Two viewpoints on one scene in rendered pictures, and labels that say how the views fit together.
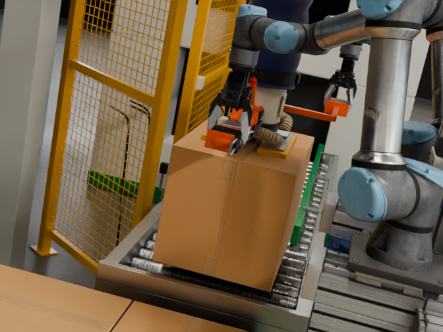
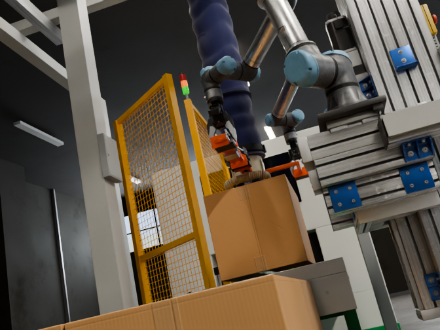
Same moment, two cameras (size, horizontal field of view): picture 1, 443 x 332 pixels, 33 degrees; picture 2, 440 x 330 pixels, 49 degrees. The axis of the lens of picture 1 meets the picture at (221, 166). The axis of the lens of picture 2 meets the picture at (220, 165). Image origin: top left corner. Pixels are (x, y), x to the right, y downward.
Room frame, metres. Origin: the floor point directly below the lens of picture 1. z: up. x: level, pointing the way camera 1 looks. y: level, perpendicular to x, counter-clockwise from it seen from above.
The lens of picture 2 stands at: (0.07, -0.02, 0.50)
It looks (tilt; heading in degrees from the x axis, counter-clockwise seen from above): 17 degrees up; 2
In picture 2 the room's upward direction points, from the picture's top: 13 degrees counter-clockwise
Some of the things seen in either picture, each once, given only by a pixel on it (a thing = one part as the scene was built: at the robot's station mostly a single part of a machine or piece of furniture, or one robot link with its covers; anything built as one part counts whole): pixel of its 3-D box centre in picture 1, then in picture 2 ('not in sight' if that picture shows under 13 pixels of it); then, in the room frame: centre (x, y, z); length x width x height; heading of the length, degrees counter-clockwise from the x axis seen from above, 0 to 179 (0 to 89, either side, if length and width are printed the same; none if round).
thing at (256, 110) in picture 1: (246, 116); (239, 163); (2.30, -0.05, 1.16); 0.10 x 0.08 x 0.06; 81
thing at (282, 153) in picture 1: (278, 139); not in sight; (2.53, -0.18, 1.05); 0.34 x 0.10 x 0.05; 171
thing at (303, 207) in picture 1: (317, 185); not in sight; (3.66, -0.50, 0.60); 1.60 x 0.11 x 0.09; 172
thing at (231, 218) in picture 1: (239, 193); (264, 233); (2.53, -0.08, 0.83); 0.60 x 0.40 x 0.40; 171
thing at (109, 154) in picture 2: not in sight; (110, 158); (3.05, 0.78, 1.62); 0.20 x 0.05 x 0.30; 172
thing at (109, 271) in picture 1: (202, 296); (263, 283); (2.18, -0.02, 0.58); 0.70 x 0.03 x 0.06; 82
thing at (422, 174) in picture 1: (414, 190); (334, 73); (1.64, -0.44, 1.20); 0.13 x 0.12 x 0.14; 129
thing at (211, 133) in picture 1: (222, 138); (222, 143); (1.95, 0.01, 1.16); 0.08 x 0.07 x 0.05; 171
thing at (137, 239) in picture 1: (185, 195); not in sight; (3.39, 0.14, 0.50); 2.31 x 0.05 x 0.19; 172
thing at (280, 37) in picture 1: (279, 35); (226, 69); (1.91, -0.08, 1.46); 0.11 x 0.11 x 0.08; 39
